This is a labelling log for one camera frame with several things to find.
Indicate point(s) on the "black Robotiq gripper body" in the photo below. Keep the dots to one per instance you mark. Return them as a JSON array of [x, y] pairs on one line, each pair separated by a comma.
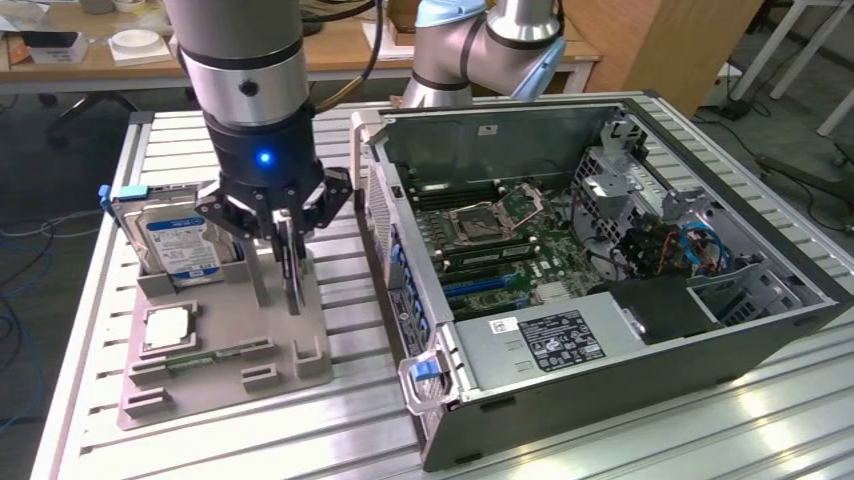
[[267, 150]]

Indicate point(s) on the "graphics card with black fan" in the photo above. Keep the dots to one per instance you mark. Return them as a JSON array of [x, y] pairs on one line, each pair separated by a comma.
[[294, 290]]

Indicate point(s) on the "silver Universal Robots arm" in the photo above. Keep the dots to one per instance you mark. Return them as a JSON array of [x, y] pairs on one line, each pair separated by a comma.
[[240, 50]]

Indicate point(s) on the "black RAM slot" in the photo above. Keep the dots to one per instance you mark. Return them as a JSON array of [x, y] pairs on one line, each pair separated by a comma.
[[467, 201], [460, 190]]

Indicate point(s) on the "blue expansion slot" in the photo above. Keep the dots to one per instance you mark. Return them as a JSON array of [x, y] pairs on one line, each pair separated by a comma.
[[483, 285]]

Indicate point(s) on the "hard disk in blue caddy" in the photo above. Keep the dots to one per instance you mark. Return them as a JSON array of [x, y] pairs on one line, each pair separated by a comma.
[[173, 247]]

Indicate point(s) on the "CPU socket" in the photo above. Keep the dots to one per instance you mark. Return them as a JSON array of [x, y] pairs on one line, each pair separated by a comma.
[[476, 225]]

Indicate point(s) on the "silver CPU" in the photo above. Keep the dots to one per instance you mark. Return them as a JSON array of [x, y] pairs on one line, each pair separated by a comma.
[[167, 327]]

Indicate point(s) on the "black installed RAM stick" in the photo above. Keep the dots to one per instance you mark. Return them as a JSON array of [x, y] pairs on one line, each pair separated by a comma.
[[490, 255]]

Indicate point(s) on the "white paper stack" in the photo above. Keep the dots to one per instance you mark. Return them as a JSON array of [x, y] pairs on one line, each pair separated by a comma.
[[390, 47]]

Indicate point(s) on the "white box with round top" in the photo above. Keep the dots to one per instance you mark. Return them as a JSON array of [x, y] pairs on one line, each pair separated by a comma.
[[140, 47]]

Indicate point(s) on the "metal socket cover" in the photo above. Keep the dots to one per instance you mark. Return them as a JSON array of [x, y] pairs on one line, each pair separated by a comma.
[[523, 202]]

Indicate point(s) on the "green RAM stick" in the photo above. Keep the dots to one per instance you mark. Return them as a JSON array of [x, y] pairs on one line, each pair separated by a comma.
[[200, 359]]

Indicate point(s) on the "dark office chair base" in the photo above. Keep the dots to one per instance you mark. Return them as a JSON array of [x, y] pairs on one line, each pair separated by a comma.
[[69, 115]]

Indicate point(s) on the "wooden desk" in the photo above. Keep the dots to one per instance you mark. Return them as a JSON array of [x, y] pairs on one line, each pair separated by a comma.
[[93, 70]]

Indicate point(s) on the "open cardboard box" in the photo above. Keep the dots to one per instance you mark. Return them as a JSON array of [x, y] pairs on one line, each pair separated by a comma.
[[400, 12]]

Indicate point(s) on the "green motherboard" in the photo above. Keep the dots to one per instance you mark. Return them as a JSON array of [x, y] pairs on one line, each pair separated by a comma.
[[560, 250]]

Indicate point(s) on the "grey parts rack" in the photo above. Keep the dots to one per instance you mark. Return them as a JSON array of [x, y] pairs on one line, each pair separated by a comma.
[[220, 395]]

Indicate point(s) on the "blue case latch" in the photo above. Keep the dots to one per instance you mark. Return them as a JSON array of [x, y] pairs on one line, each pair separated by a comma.
[[424, 372]]

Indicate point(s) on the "white box with black top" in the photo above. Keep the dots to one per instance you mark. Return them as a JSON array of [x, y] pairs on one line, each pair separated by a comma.
[[53, 47]]

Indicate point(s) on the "silver chipset heat sink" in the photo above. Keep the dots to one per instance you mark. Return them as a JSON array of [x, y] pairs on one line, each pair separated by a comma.
[[554, 293]]

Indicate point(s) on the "brown cardboard box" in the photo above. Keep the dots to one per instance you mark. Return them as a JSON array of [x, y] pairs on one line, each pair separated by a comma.
[[13, 55]]

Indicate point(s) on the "silver perforated drive cage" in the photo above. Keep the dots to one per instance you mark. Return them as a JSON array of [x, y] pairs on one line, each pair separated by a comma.
[[614, 190]]

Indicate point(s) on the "grey power supply unit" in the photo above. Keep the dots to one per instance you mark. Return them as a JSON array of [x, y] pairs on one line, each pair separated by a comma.
[[554, 345]]

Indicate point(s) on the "black plastic shroud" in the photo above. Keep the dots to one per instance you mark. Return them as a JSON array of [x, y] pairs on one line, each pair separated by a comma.
[[667, 310]]

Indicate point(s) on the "open black PC case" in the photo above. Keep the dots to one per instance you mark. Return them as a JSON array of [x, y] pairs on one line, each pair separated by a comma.
[[600, 400]]

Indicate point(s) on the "wooden cabinet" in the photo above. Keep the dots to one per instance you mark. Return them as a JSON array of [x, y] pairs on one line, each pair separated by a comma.
[[687, 50]]

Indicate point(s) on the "black power adapter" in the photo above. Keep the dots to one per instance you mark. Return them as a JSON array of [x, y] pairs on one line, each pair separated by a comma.
[[734, 110]]

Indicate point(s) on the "grey disk bay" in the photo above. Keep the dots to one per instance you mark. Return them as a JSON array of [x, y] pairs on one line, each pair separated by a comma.
[[734, 295]]

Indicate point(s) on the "black chair base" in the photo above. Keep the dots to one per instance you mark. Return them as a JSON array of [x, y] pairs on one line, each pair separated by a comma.
[[801, 170]]

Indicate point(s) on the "white table frame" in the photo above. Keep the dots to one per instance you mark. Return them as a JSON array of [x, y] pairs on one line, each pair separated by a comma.
[[805, 50]]

